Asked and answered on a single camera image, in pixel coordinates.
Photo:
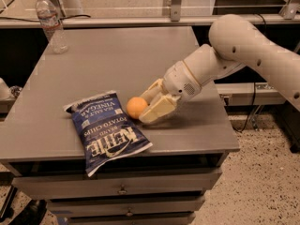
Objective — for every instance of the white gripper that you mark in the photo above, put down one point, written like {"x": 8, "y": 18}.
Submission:
{"x": 180, "y": 79}

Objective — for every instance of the orange fruit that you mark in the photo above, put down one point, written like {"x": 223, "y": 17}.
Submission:
{"x": 135, "y": 107}

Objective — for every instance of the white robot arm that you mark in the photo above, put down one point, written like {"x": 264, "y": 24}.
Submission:
{"x": 234, "y": 43}

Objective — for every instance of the blue Kettle chip bag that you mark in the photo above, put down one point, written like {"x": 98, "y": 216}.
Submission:
{"x": 105, "y": 130}

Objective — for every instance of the grey drawer cabinet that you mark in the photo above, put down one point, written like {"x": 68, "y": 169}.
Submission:
{"x": 67, "y": 139}

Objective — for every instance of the bottom grey drawer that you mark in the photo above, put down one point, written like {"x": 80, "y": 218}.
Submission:
{"x": 183, "y": 218}

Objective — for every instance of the grey drawer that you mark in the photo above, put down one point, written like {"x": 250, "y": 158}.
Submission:
{"x": 183, "y": 218}
{"x": 126, "y": 206}
{"x": 117, "y": 184}

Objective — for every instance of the clear plastic water bottle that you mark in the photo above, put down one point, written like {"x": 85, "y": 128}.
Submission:
{"x": 48, "y": 17}

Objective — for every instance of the middle grey drawer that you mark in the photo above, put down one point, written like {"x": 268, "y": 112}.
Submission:
{"x": 126, "y": 206}

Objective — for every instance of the white object at left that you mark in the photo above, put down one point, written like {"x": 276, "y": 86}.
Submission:
{"x": 4, "y": 90}

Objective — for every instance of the top grey drawer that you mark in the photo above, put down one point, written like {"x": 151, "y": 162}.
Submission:
{"x": 117, "y": 184}

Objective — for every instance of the metal rail frame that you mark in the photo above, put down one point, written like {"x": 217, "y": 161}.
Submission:
{"x": 76, "y": 13}

